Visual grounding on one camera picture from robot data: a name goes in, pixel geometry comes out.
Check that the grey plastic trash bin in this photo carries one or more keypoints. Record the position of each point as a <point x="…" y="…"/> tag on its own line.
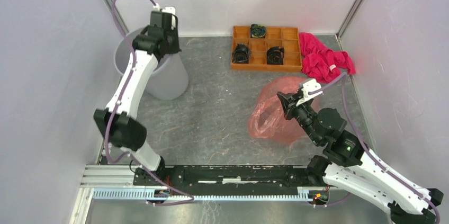
<point x="168" y="81"/>

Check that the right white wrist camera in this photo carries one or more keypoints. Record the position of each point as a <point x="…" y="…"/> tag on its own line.
<point x="310" y="88"/>

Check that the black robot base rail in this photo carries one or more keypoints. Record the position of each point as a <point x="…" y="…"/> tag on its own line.
<point x="232" y="180"/>

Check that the black rolled belt right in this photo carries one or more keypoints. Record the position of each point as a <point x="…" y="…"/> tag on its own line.
<point x="275" y="55"/>

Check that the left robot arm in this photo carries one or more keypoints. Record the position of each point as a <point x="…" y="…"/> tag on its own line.
<point x="117" y="121"/>

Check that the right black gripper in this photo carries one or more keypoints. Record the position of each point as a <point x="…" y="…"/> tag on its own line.
<point x="288" y="101"/>

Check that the pink crumpled cloth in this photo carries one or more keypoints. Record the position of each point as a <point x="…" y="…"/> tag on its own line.
<point x="320" y="62"/>

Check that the red translucent trash bag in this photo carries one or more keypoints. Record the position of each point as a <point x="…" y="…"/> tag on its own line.
<point x="267" y="120"/>

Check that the orange compartment tray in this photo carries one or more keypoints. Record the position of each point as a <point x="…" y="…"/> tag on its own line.
<point x="287" y="37"/>

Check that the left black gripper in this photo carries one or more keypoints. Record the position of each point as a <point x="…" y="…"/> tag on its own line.
<point x="177" y="48"/>

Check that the dark rolled belt top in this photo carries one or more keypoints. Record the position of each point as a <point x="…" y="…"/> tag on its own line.
<point x="257" y="31"/>

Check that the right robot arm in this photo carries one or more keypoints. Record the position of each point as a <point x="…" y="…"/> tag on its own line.
<point x="349" y="164"/>

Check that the white slotted cable duct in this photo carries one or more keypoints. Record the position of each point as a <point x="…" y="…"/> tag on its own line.
<point x="148" y="194"/>

